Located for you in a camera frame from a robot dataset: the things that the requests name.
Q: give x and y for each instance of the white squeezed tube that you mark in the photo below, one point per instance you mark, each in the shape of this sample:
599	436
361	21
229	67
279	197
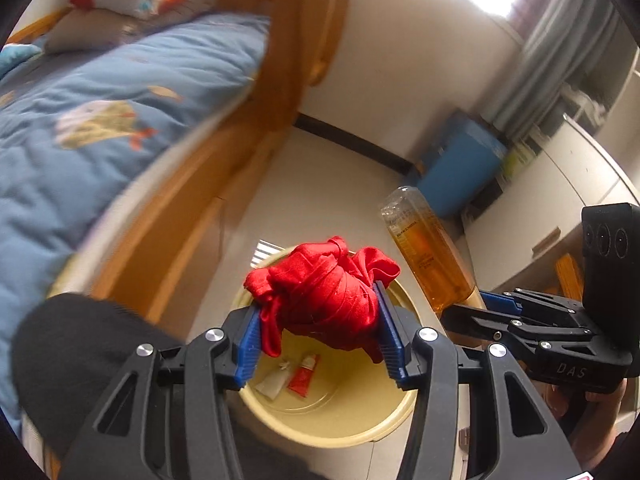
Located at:
272	385

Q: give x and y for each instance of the blue plastic bin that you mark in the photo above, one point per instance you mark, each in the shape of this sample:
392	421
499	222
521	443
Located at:
460	165

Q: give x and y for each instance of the wooden bed frame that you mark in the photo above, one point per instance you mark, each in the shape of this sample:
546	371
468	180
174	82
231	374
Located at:
200	185

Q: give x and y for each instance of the person's black trouser leg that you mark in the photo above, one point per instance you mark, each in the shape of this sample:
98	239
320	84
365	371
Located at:
65	360

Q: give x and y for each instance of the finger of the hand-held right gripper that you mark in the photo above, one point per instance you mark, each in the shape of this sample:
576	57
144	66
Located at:
530	305
480	322

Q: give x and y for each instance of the amber liquid plastic bottle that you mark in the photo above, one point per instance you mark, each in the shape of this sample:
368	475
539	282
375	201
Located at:
425	250

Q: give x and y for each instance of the white cabinet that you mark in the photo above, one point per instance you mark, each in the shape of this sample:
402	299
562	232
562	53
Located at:
560	195

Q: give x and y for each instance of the yellow plastic basin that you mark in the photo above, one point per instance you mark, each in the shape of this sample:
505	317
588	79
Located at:
320	415

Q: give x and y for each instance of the red and white tube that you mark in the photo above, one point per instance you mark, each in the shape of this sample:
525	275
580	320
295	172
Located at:
302	380

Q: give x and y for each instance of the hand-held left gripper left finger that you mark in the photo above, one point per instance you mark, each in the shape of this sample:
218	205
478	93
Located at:
248	345

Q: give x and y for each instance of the beige pillow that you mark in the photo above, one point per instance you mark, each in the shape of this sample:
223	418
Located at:
85	30

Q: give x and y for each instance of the grey curtain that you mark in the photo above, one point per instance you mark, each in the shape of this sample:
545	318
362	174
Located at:
560	60

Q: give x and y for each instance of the light blue pillow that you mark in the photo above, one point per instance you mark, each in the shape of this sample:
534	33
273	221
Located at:
17	57

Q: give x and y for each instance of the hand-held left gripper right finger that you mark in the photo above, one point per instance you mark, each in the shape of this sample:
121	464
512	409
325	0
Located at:
387	330

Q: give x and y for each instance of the person's right hand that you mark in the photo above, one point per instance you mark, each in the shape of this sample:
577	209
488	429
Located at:
600	410

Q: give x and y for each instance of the white slatted panel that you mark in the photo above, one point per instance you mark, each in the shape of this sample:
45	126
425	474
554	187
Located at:
265	255

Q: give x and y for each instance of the orange object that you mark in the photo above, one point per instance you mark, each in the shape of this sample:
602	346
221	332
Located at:
570	277

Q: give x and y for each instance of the red cloth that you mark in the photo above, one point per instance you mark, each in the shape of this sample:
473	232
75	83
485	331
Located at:
325	300

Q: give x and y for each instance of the blue printed bed blanket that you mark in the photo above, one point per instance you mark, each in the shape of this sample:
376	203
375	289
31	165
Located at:
100	120

